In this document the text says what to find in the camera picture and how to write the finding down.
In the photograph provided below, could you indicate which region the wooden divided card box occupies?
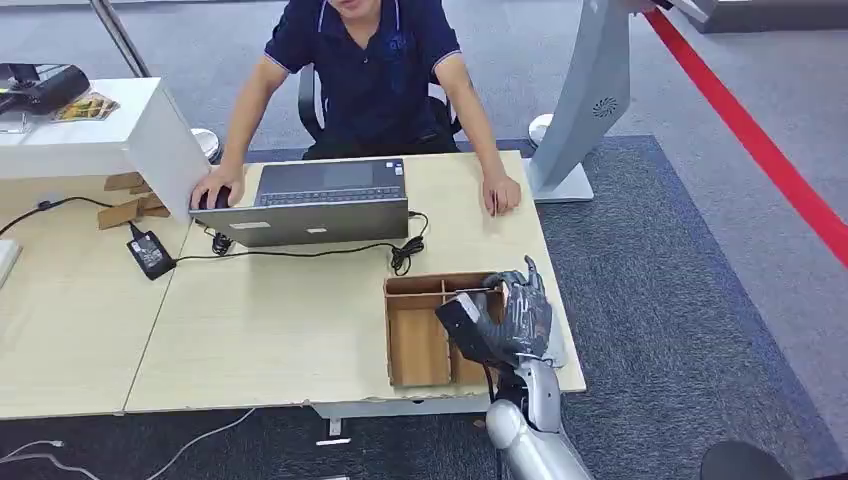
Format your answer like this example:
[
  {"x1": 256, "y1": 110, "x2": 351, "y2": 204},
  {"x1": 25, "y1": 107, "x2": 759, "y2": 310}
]
[{"x1": 382, "y1": 271, "x2": 515, "y2": 390}]

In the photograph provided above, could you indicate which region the white cable with plug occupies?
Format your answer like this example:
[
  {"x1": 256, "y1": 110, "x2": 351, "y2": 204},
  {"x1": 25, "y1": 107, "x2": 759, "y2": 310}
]
[{"x1": 0, "y1": 439, "x2": 102, "y2": 480}]

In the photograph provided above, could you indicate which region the dark grey carpet mat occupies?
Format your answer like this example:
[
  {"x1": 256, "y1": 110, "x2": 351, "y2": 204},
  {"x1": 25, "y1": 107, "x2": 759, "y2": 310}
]
[{"x1": 0, "y1": 135, "x2": 848, "y2": 480}]

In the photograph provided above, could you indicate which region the yellow printed packet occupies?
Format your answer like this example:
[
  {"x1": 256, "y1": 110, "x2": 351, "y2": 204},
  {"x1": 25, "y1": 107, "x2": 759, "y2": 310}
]
[{"x1": 50, "y1": 91, "x2": 121, "y2": 125}]

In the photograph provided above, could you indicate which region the grey platform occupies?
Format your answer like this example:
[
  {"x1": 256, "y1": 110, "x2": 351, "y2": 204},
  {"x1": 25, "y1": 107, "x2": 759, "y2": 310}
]
[{"x1": 667, "y1": 0, "x2": 848, "y2": 35}]

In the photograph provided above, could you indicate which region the red floor tape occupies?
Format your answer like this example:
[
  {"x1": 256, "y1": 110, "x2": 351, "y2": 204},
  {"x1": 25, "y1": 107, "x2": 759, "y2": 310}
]
[{"x1": 643, "y1": 7, "x2": 848, "y2": 270}]

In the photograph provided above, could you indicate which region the black adapter mains cable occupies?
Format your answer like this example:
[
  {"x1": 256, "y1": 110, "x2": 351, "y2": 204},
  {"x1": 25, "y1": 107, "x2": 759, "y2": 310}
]
[{"x1": 0, "y1": 195, "x2": 144, "y2": 240}]

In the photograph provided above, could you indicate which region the black office chair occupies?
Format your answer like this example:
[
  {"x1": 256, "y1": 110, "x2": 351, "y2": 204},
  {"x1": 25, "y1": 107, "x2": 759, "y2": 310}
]
[{"x1": 296, "y1": 62, "x2": 465, "y2": 162}]

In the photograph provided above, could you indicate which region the long white floor cable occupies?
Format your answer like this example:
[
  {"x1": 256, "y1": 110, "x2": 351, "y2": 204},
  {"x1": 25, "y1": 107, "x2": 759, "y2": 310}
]
[{"x1": 146, "y1": 406, "x2": 259, "y2": 480}]

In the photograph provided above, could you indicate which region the black robot foot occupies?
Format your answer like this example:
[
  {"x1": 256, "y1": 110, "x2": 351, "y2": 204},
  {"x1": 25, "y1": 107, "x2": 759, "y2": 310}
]
[{"x1": 700, "y1": 440, "x2": 794, "y2": 480}]

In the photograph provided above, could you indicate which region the white flat board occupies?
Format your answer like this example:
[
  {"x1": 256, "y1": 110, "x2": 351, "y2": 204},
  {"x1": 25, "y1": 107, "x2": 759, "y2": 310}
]
[{"x1": 0, "y1": 239, "x2": 24, "y2": 291}]

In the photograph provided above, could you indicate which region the black computer mouse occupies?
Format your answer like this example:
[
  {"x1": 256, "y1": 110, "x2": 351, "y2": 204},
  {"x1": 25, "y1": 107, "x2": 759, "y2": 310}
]
[{"x1": 197, "y1": 186, "x2": 234, "y2": 211}]

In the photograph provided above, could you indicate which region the black device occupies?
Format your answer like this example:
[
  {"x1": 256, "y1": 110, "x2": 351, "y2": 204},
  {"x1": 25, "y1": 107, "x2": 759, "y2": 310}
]
[{"x1": 0, "y1": 63, "x2": 93, "y2": 118}]

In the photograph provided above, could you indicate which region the black power adapter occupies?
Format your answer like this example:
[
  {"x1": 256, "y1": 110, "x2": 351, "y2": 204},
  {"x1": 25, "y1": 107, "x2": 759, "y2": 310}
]
[{"x1": 126, "y1": 229, "x2": 179, "y2": 282}]

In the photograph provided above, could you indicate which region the black laptop charging cable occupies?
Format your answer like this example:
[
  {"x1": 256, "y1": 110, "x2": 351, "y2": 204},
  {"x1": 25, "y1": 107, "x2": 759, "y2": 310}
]
[{"x1": 175, "y1": 210, "x2": 431, "y2": 278}]

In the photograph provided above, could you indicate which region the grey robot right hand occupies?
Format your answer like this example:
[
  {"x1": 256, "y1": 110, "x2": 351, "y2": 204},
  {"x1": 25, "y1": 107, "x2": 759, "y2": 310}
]
[{"x1": 435, "y1": 256, "x2": 554, "y2": 371}]

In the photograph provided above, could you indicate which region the person's left hand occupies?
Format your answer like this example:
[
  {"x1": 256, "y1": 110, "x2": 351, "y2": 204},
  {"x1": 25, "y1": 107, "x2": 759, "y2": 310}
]
[{"x1": 481, "y1": 172, "x2": 523, "y2": 219}]

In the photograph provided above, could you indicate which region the grey metal pole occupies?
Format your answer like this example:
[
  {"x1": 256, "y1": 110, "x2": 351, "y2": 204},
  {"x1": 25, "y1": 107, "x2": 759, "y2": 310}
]
[{"x1": 88, "y1": 0, "x2": 153, "y2": 80}]

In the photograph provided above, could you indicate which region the large brown cardboard piece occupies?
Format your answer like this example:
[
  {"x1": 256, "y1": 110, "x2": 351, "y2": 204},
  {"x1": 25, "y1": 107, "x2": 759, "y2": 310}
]
[{"x1": 97, "y1": 198, "x2": 141, "y2": 232}]

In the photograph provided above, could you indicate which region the round white base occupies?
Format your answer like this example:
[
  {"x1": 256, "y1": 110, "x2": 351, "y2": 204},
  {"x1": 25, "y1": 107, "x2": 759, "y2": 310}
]
[
  {"x1": 191, "y1": 127, "x2": 221, "y2": 164},
  {"x1": 527, "y1": 113, "x2": 555, "y2": 149}
]

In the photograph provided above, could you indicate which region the white desk leg bracket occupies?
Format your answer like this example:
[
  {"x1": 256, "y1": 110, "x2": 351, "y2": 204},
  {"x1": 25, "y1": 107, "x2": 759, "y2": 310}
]
[{"x1": 313, "y1": 417, "x2": 353, "y2": 448}]

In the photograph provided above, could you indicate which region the grey kiosk stand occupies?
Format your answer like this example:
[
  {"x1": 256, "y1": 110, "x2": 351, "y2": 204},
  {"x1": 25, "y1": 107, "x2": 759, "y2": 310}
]
[{"x1": 527, "y1": 0, "x2": 658, "y2": 204}]

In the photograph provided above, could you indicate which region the white cabinet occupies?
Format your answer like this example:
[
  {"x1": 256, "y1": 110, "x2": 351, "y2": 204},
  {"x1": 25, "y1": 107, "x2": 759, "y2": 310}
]
[{"x1": 0, "y1": 77, "x2": 214, "y2": 225}]

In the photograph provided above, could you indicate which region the grey laptop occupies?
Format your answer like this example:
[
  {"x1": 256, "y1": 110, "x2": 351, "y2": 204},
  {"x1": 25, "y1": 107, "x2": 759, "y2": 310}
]
[{"x1": 188, "y1": 157, "x2": 411, "y2": 250}]

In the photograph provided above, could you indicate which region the folded brown cardboard piece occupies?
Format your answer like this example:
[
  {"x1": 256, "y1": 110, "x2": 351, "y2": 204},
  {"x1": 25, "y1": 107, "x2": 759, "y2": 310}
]
[{"x1": 135, "y1": 191, "x2": 172, "y2": 219}]

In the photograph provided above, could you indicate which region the small brown cardboard piece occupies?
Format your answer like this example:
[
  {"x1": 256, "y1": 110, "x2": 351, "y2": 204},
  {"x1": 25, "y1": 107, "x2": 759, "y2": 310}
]
[{"x1": 103, "y1": 172, "x2": 148, "y2": 194}]

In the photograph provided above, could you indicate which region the person's right hand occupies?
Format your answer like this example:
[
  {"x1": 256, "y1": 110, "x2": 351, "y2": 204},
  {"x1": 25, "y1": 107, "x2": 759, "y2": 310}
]
[{"x1": 190, "y1": 164, "x2": 246, "y2": 212}]

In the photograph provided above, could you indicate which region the person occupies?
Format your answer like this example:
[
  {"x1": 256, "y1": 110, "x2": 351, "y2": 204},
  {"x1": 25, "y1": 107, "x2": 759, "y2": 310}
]
[{"x1": 190, "y1": 0, "x2": 523, "y2": 219}]

